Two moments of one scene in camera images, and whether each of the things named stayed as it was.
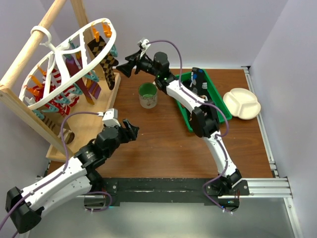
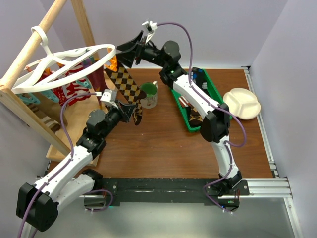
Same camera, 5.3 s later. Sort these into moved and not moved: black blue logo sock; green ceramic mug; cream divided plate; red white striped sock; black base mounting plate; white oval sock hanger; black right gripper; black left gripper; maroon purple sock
Moved: white oval sock hanger; black left gripper; maroon purple sock; black right gripper; red white striped sock
Not moved: cream divided plate; black blue logo sock; green ceramic mug; black base mounting plate
